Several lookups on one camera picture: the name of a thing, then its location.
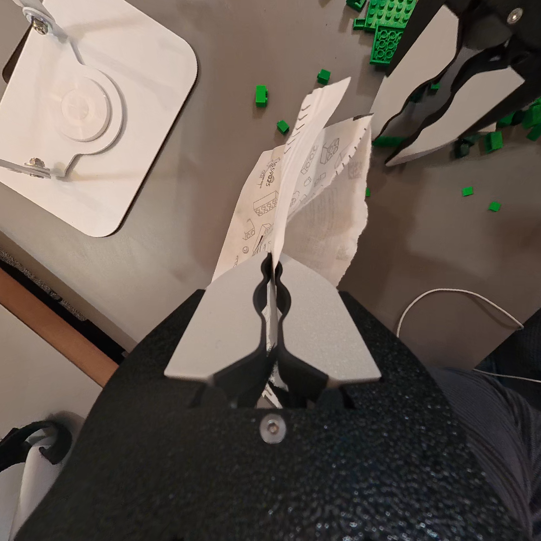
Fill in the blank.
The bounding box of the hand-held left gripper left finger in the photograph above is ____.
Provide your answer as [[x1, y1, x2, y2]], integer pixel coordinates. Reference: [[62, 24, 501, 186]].
[[164, 254, 272, 386]]

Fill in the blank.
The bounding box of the person's dark ribbed clothing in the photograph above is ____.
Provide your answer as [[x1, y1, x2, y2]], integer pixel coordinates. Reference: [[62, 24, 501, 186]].
[[429, 311, 541, 541]]

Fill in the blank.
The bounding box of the white printed paper bag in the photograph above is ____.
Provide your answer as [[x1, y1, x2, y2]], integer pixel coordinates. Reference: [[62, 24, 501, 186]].
[[210, 77, 374, 383]]

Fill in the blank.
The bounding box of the grey desk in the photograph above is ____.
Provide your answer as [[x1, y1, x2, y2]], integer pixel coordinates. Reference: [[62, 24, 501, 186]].
[[0, 0, 541, 373]]

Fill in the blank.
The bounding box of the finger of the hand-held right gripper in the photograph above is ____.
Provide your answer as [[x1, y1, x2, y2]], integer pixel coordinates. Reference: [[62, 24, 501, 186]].
[[384, 47, 527, 167], [371, 4, 463, 140]]

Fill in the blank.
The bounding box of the cluster of green lego bricks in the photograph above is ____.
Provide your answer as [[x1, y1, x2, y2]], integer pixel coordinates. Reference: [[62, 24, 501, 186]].
[[454, 96, 541, 159]]

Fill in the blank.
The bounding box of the white cable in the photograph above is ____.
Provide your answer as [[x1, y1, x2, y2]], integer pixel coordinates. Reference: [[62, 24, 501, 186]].
[[397, 289, 525, 344]]

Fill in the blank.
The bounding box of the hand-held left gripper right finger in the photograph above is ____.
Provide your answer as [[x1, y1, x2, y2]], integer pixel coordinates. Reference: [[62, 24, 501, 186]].
[[275, 253, 384, 388]]

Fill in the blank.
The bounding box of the grey table with wooden edge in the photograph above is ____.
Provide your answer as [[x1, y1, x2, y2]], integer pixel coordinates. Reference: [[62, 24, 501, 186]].
[[0, 266, 127, 427]]

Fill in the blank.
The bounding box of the green rectangular lego plate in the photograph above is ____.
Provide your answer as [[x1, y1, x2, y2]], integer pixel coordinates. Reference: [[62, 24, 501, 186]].
[[370, 26, 403, 66]]

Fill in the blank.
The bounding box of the green lego plate build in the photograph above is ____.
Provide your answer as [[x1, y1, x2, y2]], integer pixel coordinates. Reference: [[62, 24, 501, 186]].
[[366, 0, 418, 27]]

